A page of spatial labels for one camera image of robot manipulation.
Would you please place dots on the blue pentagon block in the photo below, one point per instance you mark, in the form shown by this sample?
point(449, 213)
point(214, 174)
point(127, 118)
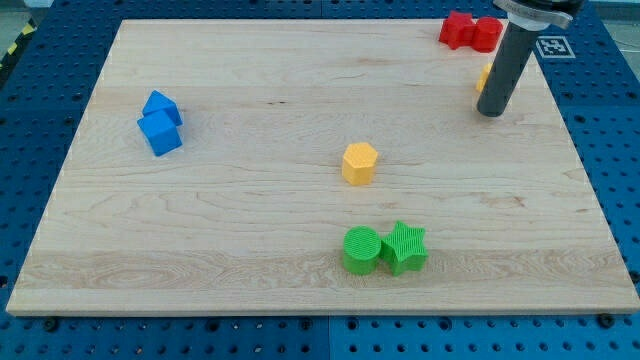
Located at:
point(157, 101)

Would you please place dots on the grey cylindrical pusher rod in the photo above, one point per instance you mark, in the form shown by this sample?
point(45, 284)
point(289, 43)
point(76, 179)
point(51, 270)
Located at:
point(512, 56)

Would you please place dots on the red hexagon block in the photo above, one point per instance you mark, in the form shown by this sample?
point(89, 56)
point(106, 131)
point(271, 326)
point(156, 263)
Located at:
point(486, 34)

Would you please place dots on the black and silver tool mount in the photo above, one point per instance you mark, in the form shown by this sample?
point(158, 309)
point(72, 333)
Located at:
point(540, 14)

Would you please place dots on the white fiducial marker tag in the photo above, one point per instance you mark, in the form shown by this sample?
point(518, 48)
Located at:
point(554, 47)

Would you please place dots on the blue cube block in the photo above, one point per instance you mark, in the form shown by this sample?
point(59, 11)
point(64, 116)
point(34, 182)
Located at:
point(160, 132)

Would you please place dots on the green cylinder block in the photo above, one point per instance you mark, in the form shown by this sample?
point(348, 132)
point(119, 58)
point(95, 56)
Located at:
point(361, 249)

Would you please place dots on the yellow heart block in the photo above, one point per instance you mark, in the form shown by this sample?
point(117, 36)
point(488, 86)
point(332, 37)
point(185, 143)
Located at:
point(480, 84)

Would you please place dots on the green star block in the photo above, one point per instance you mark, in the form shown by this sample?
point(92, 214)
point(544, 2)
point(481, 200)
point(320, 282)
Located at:
point(403, 249)

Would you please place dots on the red star block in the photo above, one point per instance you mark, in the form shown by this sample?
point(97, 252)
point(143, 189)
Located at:
point(457, 30)

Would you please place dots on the light wooden board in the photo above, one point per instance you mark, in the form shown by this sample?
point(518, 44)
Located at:
point(248, 216)

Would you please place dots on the yellow hexagon block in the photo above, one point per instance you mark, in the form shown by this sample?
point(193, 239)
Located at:
point(359, 163)

